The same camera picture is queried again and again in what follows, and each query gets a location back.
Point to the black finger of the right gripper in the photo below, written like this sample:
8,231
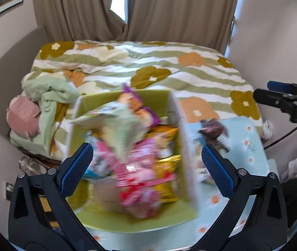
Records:
269,98

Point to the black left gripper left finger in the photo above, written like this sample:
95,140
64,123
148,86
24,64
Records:
40,217

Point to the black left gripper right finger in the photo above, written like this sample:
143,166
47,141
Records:
255,215

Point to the pink marshmallow bag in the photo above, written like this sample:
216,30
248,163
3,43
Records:
135,179

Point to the green white snack bag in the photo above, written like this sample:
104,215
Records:
119,126

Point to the purple potato chips bag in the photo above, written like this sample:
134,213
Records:
131,99

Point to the blue white snack bag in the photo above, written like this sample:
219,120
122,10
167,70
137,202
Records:
98,167

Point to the dark brown chocolate snack bag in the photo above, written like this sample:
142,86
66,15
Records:
215,134

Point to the floral green striped duvet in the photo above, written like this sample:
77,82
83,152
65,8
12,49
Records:
207,83

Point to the gold snack bag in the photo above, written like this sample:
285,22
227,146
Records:
165,170

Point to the pink plush pillow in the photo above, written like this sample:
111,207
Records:
23,117

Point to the green cardboard box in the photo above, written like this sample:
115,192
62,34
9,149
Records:
96,202

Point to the beige curtain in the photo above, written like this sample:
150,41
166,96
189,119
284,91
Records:
201,22

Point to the light green blanket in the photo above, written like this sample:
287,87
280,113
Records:
53,94

